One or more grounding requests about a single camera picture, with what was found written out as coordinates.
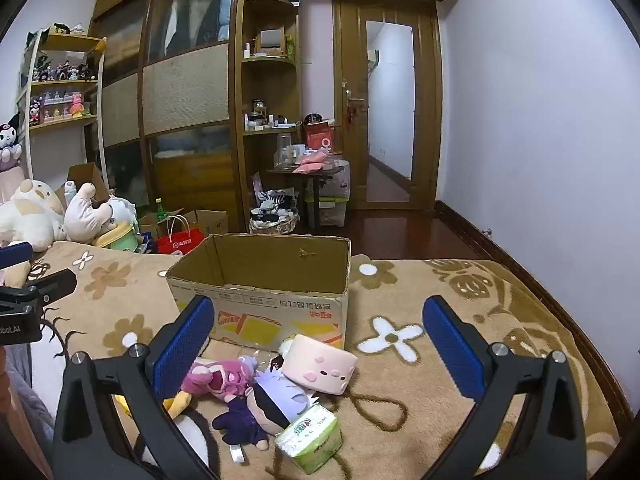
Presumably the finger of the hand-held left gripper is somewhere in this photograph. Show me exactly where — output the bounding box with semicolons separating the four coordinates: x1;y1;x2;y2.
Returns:
0;241;34;272
22;268;78;307

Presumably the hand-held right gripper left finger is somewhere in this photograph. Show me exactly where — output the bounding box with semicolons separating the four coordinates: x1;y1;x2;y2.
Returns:
52;295;221;480

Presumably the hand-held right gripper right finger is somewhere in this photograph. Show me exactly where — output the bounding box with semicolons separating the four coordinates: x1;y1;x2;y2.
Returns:
422;296;587;480

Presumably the magenta plush toy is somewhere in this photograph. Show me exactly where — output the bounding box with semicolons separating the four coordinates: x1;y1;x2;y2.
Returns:
180;356;259;403

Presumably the white-haired doll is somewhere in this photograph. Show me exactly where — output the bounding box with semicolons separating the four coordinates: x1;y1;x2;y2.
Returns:
212;369;322;452

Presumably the printed cardboard box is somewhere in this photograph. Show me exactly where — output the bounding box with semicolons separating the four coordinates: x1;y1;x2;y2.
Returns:
166;233;352;352

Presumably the white and tan plush toy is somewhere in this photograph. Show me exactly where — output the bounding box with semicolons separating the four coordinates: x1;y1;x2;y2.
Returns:
0;178;69;254

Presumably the white plush with pink feet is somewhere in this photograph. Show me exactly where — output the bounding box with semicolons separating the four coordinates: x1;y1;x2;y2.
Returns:
63;182;137;247

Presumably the green and yellow plush toy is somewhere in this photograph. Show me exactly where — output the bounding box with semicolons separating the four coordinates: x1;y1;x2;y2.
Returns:
95;222;144;256

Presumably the brown flowered blanket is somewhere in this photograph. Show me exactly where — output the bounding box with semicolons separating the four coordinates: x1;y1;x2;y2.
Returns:
0;240;622;480

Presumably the red paper bag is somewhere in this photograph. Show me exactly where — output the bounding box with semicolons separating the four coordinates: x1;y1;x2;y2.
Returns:
155;214;209;256

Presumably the tall open cardboard box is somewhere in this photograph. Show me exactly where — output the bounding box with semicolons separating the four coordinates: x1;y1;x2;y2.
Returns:
55;162;114;209

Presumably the black-eared purple plush toy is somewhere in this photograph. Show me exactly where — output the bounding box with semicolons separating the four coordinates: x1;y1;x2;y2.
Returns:
0;110;27;174

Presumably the open brown cardboard box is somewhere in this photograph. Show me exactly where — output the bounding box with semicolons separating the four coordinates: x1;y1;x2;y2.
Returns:
137;207;230;241

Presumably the pink square plush toy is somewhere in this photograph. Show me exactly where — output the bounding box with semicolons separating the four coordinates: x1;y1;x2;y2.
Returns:
279;334;359;397

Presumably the white and wood shelf rack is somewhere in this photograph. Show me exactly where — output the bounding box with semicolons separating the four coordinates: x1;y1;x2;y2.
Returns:
16;30;107;182

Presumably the wicker basket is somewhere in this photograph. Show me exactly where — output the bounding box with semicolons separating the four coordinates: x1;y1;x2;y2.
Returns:
248;187;301;235

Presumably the row of pastel figurines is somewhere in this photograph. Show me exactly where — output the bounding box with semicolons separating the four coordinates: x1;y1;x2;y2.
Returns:
29;91;94;127

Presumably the green tissue pack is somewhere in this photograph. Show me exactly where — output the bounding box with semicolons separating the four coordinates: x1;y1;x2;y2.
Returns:
273;404;344;476

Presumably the clear plastic storage box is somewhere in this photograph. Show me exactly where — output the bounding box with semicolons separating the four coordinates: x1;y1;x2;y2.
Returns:
304;159;351;229

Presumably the row of dark figurines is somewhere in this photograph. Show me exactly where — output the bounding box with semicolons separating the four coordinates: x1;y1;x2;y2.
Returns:
31;59;99;84

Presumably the wooden corner shelf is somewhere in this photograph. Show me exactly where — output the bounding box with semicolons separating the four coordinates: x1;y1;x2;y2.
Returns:
240;0;306;234

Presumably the small dark table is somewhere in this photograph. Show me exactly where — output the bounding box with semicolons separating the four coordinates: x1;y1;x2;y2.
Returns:
265;165;346;229

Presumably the clear plastic jar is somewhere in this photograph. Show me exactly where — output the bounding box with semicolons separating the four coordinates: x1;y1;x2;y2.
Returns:
274;132;295;170

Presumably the pink bag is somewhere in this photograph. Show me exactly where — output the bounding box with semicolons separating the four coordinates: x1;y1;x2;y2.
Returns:
291;149;334;175

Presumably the wooden wardrobe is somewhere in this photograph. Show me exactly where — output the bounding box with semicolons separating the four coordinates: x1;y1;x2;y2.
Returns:
89;0;251;232

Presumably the red box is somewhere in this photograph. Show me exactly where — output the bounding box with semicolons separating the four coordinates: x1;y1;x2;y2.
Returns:
302;119;337;154

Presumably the wooden door with glass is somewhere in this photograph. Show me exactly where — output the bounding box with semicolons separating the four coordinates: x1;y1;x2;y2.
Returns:
332;0;444;212

